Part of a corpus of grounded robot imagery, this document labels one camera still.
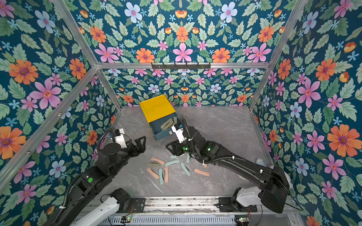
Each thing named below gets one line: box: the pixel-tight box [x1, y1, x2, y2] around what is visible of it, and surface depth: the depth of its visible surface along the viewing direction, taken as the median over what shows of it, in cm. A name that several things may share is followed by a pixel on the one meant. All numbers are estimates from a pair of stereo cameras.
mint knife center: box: [164, 159, 180, 167], surface depth 90 cm
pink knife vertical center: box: [164, 166, 169, 184], surface depth 86 cm
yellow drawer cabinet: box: [139, 94, 177, 137], surface depth 92 cm
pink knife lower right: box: [194, 168, 210, 177], surface depth 86 cm
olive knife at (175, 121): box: [171, 116, 178, 127], surface depth 92 cm
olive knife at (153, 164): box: [145, 162, 162, 168], surface depth 90 cm
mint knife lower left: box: [158, 168, 164, 185], surface depth 85 cm
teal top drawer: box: [148, 112, 178, 141], surface depth 86 cm
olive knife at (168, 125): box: [162, 121, 174, 132], surface depth 90 cm
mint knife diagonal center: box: [180, 161, 191, 176], surface depth 88 cm
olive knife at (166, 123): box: [160, 117, 173, 129], surface depth 90 cm
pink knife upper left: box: [150, 157, 165, 165], surface depth 92 cm
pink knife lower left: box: [146, 167, 160, 179], surface depth 86 cm
